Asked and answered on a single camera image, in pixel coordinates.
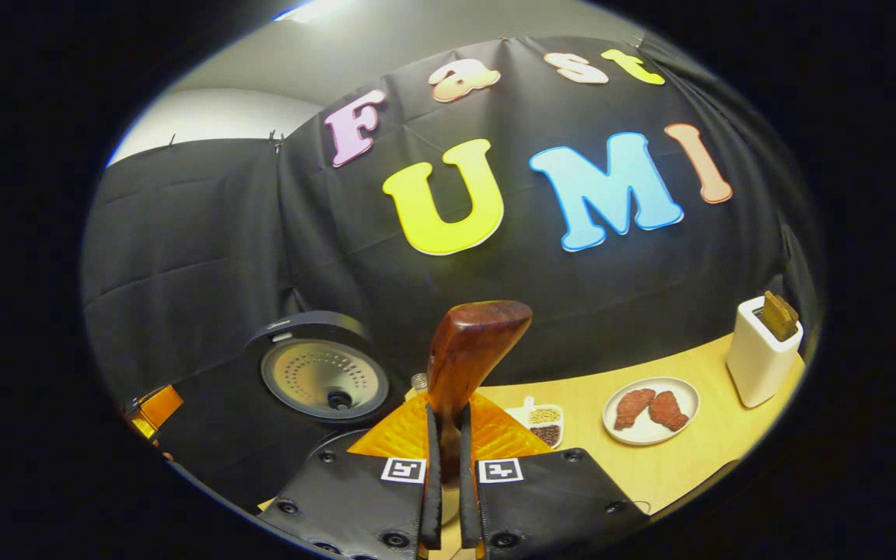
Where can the white divided bean dish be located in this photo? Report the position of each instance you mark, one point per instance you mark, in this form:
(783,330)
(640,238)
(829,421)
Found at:
(545,424)

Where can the small clear glass bottle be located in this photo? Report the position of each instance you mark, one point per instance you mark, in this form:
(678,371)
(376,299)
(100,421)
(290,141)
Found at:
(419,381)

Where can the white toaster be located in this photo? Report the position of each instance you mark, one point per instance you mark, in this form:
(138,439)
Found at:
(755,365)

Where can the red meat piece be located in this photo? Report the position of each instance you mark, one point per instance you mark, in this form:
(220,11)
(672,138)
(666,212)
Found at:
(633,407)
(670,411)

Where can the brown wooden spoon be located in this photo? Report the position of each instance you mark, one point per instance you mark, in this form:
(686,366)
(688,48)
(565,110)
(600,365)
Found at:
(471,350)

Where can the black silver rice cooker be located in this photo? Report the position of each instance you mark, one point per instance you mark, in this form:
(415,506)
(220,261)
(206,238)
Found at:
(323,377)

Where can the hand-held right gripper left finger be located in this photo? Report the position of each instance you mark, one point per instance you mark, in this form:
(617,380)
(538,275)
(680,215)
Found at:
(432,498)

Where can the brown toast slice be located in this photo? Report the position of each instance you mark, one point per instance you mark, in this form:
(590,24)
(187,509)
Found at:
(781,317)

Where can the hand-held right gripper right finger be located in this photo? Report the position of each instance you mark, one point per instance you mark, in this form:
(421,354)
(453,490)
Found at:
(468,505)

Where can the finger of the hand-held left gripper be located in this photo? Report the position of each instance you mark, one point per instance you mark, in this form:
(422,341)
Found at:
(159,408)

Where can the white round plate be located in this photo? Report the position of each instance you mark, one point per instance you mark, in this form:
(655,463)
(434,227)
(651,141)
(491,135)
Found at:
(650,435)

